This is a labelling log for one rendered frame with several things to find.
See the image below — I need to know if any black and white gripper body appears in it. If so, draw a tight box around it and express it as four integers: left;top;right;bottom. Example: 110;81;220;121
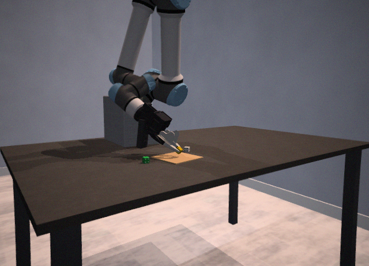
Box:
134;102;172;134

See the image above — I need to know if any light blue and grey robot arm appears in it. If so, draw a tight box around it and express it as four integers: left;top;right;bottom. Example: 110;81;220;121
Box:
108;0;191;119

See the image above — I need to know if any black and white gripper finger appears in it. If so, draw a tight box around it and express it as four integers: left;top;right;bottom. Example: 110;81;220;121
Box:
148;131;180;152
164;130;180;148

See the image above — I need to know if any orange flat mat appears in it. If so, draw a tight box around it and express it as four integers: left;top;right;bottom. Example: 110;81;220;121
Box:
150;152;204;164

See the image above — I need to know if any green die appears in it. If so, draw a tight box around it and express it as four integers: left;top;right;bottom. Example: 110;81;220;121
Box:
142;156;149;164

